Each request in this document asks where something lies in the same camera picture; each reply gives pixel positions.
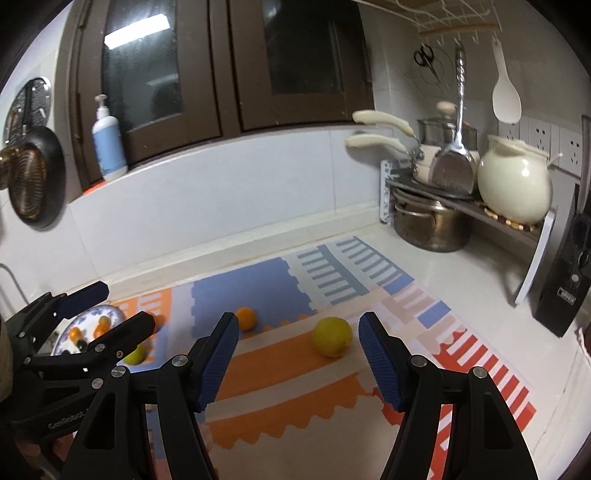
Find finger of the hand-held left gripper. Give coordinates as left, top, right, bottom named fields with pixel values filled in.
left=28, top=311, right=156, bottom=381
left=18, top=282, right=110, bottom=344

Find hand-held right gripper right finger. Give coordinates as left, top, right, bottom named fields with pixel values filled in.
left=358, top=311, right=539, bottom=480

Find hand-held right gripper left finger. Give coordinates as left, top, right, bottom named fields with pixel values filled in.
left=69, top=311, right=241, bottom=480

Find white plate with blue rim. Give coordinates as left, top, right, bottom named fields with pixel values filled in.
left=48, top=305, right=127, bottom=358

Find yellow-green fruit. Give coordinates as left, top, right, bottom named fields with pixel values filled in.
left=313, top=316, right=353, bottom=357

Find colourful patterned mat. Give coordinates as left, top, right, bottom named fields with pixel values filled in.
left=106, top=235, right=539, bottom=480

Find brass colander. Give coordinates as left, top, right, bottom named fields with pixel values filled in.
left=9, top=148, right=49, bottom=217

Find stainless steel pot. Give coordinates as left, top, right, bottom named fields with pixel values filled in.
left=392, top=189, right=472, bottom=253

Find blue and white pump bottle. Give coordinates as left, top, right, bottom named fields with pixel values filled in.
left=91, top=94, right=129, bottom=183

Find black frying pan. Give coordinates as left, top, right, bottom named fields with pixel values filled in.
left=7, top=124, right=64, bottom=230

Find metal kitchen rack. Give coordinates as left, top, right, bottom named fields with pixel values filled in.
left=385, top=178, right=558, bottom=306

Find black knife block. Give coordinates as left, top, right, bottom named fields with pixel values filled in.
left=534, top=185, right=591, bottom=337

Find metal spatula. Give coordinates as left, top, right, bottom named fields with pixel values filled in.
left=431, top=44, right=478, bottom=195

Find round metal steamer rack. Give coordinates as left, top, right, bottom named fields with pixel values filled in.
left=2, top=76, right=52, bottom=144

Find white ceramic pot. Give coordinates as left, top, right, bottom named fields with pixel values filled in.
left=477, top=135, right=565, bottom=224

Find cream saucepan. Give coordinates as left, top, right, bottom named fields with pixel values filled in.
left=346, top=134, right=441, bottom=184

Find dark brown window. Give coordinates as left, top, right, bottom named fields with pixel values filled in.
left=222, top=0, right=376, bottom=134
left=55, top=0, right=227, bottom=195

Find white rice paddle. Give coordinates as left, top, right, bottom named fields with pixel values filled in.
left=491, top=38, right=523, bottom=124

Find black scissors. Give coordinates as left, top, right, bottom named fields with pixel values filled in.
left=413, top=44, right=441, bottom=84

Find lidded pot with cream handle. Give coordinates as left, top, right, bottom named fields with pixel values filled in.
left=352, top=102, right=478, bottom=153

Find white wall sockets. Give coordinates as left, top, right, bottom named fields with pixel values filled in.
left=501, top=115, right=591, bottom=176

